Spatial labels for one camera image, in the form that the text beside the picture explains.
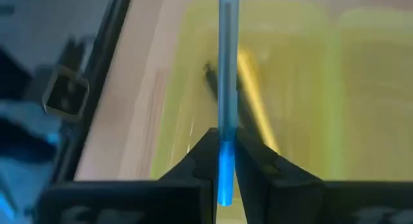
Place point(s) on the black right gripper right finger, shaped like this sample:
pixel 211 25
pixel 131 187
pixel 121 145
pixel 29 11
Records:
pixel 284 201

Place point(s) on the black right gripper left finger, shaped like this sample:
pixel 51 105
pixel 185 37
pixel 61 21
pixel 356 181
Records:
pixel 187 201

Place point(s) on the yellow-green translucent supply box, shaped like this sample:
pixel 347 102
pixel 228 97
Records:
pixel 306 104

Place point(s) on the yellow marker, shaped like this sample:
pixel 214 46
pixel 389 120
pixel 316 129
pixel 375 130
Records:
pixel 255 98

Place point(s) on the black pen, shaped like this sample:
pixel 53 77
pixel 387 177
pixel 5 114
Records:
pixel 211 82

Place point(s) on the blue pen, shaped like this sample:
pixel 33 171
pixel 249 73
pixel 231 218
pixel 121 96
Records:
pixel 228 72

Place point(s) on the black aluminium table frame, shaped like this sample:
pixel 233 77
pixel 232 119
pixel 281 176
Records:
pixel 106 56

